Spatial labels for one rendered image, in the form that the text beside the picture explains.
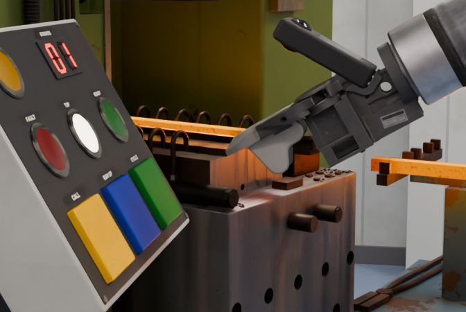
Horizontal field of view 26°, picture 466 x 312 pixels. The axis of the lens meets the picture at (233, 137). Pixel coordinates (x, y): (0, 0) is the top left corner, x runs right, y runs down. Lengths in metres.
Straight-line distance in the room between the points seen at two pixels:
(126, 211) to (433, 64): 0.34
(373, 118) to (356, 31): 3.26
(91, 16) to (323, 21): 0.66
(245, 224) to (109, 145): 0.43
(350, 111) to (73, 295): 0.35
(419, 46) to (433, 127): 3.12
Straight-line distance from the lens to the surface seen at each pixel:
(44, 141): 0.95
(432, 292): 1.98
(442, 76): 1.05
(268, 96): 1.86
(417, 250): 4.27
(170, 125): 1.67
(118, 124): 1.14
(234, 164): 1.54
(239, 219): 1.47
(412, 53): 1.04
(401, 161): 1.81
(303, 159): 1.71
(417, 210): 4.23
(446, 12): 1.06
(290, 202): 1.58
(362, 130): 1.06
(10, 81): 0.96
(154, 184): 1.14
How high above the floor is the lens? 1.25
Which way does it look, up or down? 9 degrees down
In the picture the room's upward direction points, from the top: straight up
